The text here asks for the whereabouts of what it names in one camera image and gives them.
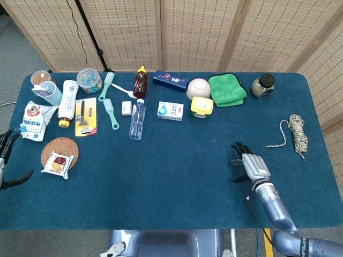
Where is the blue table cloth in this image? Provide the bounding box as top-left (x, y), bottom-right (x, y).
top-left (0, 71), bottom-right (343, 231)

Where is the brown honey bottle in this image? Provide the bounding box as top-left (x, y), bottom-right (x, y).
top-left (132, 65), bottom-right (148, 99)

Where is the thin black hanging cable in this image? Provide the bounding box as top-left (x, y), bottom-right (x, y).
top-left (66, 0), bottom-right (88, 69)

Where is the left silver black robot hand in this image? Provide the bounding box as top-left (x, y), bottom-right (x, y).
top-left (0, 130), bottom-right (35, 191)

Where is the razor on yellow card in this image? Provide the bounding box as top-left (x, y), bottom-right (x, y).
top-left (74, 97), bottom-right (99, 138)

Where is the light blue cup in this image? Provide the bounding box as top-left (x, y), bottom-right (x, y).
top-left (31, 81), bottom-right (63, 107)

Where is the glass jar black lid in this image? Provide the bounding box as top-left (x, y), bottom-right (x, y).
top-left (251, 73), bottom-right (277, 99)

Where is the black tripod stand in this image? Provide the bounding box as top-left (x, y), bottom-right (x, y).
top-left (74, 0), bottom-right (115, 72)

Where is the white blue milk carton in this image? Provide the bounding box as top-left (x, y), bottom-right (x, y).
top-left (156, 101), bottom-right (185, 122)

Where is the clear plastic water bottle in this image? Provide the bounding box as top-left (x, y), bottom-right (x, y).
top-left (128, 98), bottom-right (147, 141)

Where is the bamboo folding screen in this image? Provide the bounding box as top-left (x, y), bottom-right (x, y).
top-left (0, 0), bottom-right (343, 185)

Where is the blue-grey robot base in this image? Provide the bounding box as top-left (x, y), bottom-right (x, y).
top-left (100, 229), bottom-right (234, 257)

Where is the white bottle yellow cap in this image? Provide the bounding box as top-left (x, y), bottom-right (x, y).
top-left (57, 79), bottom-right (80, 128)

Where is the white table leg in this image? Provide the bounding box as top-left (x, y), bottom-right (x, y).
top-left (229, 229), bottom-right (238, 254)

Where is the white flour bag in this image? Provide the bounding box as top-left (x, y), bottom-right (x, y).
top-left (20, 100), bottom-right (59, 142)

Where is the short green white brush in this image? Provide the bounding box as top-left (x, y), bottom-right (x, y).
top-left (103, 98), bottom-right (120, 131)

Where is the green container yellow lid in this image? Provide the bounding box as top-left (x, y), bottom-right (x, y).
top-left (190, 96), bottom-right (215, 118)

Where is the folded green towel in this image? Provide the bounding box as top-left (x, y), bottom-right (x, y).
top-left (208, 72), bottom-right (249, 108)

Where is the white plastic spoon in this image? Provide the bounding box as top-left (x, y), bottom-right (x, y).
top-left (111, 83), bottom-right (135, 99)

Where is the clear tub of binder clips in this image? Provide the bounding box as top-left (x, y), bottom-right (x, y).
top-left (76, 68), bottom-right (103, 94)

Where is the coiled beige rope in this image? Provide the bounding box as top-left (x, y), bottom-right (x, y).
top-left (265, 114), bottom-right (309, 161)

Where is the upturned white bowl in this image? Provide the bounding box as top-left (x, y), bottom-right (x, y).
top-left (186, 78), bottom-right (212, 100)

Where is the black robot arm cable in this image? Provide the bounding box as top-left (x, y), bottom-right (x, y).
top-left (244, 195), bottom-right (274, 243)

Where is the dark blue long box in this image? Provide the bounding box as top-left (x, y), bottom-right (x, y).
top-left (152, 70), bottom-right (190, 94)

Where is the round jar brown powder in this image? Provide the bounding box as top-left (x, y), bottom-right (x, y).
top-left (30, 70), bottom-right (56, 88)

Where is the long green white brush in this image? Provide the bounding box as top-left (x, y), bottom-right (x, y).
top-left (98, 72), bottom-right (115, 103)

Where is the small white box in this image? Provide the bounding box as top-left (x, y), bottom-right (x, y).
top-left (121, 101), bottom-right (133, 116)

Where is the round woven coaster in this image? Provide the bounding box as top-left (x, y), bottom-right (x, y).
top-left (40, 137), bottom-right (80, 171)

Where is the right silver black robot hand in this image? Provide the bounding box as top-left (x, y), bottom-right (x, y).
top-left (230, 141), bottom-right (271, 184)

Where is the white snack packet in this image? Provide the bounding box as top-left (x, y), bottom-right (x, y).
top-left (41, 150), bottom-right (74, 180)

